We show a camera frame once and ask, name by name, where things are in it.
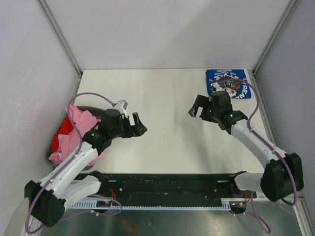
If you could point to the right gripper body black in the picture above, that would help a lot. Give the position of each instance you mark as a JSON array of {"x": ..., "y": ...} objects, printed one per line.
[{"x": 215, "y": 112}]

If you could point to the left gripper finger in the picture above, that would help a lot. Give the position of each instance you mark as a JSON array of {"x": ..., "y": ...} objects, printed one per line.
[
  {"x": 124, "y": 118},
  {"x": 138, "y": 129}
]

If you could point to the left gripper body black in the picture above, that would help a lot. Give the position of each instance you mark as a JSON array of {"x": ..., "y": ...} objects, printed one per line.
[{"x": 123, "y": 130}]

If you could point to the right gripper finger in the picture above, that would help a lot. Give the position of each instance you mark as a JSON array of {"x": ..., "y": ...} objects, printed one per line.
[
  {"x": 200, "y": 102},
  {"x": 205, "y": 113}
]

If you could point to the blue printed t shirt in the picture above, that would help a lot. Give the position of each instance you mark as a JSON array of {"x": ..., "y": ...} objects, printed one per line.
[{"x": 233, "y": 81}]

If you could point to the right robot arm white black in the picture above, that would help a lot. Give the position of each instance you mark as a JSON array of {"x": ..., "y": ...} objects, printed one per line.
[{"x": 283, "y": 172}]

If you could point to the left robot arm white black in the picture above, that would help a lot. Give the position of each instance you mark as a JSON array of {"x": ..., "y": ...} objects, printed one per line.
[{"x": 55, "y": 193}]

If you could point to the pink t shirt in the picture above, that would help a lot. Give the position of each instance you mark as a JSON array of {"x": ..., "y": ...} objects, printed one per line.
[{"x": 78, "y": 127}]

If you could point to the red t shirt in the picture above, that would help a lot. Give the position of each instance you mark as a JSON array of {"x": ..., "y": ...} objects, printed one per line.
[{"x": 65, "y": 128}]

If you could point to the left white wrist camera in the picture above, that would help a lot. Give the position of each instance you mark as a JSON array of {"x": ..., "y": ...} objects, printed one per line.
[{"x": 121, "y": 106}]

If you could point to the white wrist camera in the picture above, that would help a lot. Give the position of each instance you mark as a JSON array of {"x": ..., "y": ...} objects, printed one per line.
[
  {"x": 121, "y": 106},
  {"x": 216, "y": 87}
]

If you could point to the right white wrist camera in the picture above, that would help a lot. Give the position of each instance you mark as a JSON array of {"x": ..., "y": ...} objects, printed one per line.
[{"x": 216, "y": 87}]

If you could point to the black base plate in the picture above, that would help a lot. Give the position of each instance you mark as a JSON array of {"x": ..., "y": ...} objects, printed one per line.
[{"x": 172, "y": 187}]

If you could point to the grey slotted cable duct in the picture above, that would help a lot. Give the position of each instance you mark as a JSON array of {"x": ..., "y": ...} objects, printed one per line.
[{"x": 203, "y": 204}]

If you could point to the right aluminium frame post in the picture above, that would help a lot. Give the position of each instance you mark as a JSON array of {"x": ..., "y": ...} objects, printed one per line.
[{"x": 285, "y": 16}]

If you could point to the aluminium frame post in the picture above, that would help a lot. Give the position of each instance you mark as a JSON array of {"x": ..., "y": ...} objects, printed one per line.
[
  {"x": 48, "y": 14},
  {"x": 285, "y": 16}
]

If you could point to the left aluminium frame post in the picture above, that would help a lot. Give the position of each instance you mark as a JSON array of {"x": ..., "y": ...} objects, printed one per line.
[{"x": 48, "y": 14}]

